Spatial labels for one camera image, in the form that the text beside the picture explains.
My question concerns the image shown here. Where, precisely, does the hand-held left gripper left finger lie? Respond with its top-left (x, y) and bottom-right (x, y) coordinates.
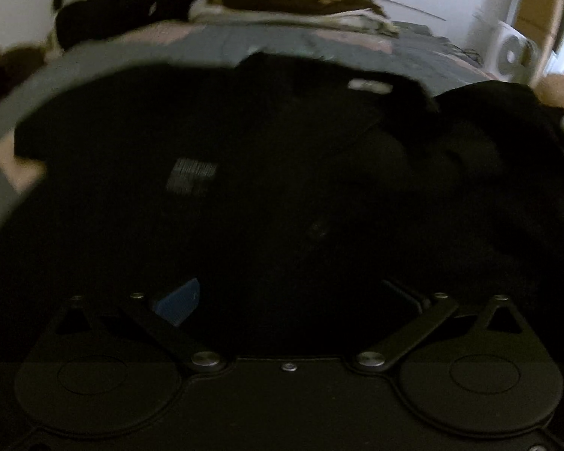
top-left (42, 278), bottom-right (226, 374)

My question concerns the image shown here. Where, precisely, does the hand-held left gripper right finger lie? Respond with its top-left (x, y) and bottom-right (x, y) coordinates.
top-left (355, 279), bottom-right (534, 371)

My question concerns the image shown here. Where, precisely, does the black button shirt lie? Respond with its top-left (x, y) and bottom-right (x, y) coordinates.
top-left (0, 51), bottom-right (499, 360)

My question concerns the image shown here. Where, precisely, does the pile of dark and white clothes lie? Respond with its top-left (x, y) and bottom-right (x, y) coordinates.
top-left (435, 80), bottom-right (564, 264)

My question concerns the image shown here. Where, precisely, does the stack of folded brown clothes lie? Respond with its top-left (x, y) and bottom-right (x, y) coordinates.
top-left (188, 0), bottom-right (400, 36)

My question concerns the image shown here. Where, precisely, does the white box fan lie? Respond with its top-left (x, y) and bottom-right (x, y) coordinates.
top-left (486, 21), bottom-right (543, 86)

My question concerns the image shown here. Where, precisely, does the grey patchwork quilt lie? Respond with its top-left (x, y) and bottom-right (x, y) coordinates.
top-left (0, 21), bottom-right (494, 236)

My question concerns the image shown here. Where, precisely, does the dark brown cloth pile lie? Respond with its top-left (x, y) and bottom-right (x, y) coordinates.
top-left (0, 42), bottom-right (45, 109)

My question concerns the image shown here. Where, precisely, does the black garment pile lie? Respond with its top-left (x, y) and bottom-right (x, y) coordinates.
top-left (54, 0), bottom-right (226, 50)

